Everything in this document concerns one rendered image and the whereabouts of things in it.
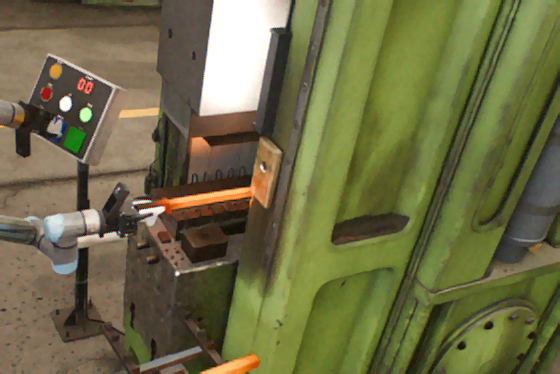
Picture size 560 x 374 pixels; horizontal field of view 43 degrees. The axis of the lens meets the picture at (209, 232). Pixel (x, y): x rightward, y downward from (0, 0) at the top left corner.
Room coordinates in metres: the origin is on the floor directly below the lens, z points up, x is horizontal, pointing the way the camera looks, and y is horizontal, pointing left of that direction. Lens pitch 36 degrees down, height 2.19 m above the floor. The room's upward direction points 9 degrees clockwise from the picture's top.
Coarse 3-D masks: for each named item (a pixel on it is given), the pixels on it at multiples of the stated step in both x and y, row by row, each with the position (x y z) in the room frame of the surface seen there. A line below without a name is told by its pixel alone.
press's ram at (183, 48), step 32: (192, 0) 1.78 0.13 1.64; (224, 0) 1.69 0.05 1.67; (256, 0) 1.74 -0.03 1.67; (288, 0) 1.79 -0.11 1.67; (160, 32) 1.93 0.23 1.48; (192, 32) 1.76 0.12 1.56; (224, 32) 1.70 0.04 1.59; (256, 32) 1.75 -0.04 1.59; (160, 64) 1.91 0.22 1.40; (192, 64) 1.74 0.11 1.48; (224, 64) 1.71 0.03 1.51; (256, 64) 1.76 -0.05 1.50; (192, 96) 1.72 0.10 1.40; (224, 96) 1.71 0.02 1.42; (256, 96) 1.77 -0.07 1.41
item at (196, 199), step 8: (216, 192) 1.89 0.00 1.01; (224, 192) 1.89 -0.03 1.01; (232, 192) 1.90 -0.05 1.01; (240, 192) 1.91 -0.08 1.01; (248, 192) 1.92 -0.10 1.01; (160, 200) 1.78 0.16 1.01; (168, 200) 1.80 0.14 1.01; (176, 200) 1.80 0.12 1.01; (184, 200) 1.81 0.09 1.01; (192, 200) 1.82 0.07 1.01; (200, 200) 1.83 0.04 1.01; (208, 200) 1.84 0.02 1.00; (136, 208) 1.73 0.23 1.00; (144, 208) 1.73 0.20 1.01; (168, 208) 1.76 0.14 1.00
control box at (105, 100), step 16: (48, 64) 2.30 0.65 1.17; (64, 64) 2.27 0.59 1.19; (48, 80) 2.26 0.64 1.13; (64, 80) 2.23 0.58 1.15; (96, 80) 2.18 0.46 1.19; (32, 96) 2.25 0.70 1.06; (64, 96) 2.19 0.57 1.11; (80, 96) 2.17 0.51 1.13; (96, 96) 2.14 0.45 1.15; (112, 96) 2.12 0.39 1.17; (64, 112) 2.16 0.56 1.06; (96, 112) 2.11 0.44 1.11; (112, 112) 2.13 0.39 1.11; (80, 128) 2.10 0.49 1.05; (96, 128) 2.07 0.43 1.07; (112, 128) 2.13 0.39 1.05; (96, 144) 2.07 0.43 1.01; (80, 160) 2.03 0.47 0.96; (96, 160) 2.07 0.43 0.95
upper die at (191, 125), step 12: (168, 84) 1.86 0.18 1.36; (168, 96) 1.85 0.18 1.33; (180, 96) 1.78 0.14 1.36; (168, 108) 1.84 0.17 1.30; (180, 108) 1.78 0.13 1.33; (180, 120) 1.77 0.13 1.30; (192, 120) 1.73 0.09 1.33; (204, 120) 1.75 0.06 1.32; (216, 120) 1.77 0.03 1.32; (228, 120) 1.79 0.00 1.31; (240, 120) 1.81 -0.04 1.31; (252, 120) 1.83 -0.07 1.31; (192, 132) 1.73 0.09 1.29; (204, 132) 1.75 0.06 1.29; (216, 132) 1.77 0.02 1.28; (228, 132) 1.79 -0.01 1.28; (240, 132) 1.81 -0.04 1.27
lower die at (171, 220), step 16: (240, 176) 2.06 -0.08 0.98; (160, 192) 1.88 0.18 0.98; (176, 192) 1.88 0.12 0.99; (192, 192) 1.89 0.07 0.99; (208, 192) 1.91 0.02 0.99; (176, 208) 1.77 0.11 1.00; (192, 208) 1.80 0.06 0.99; (224, 208) 1.83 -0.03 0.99; (240, 208) 1.84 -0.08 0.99; (176, 224) 1.73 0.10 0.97; (192, 224) 1.75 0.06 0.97
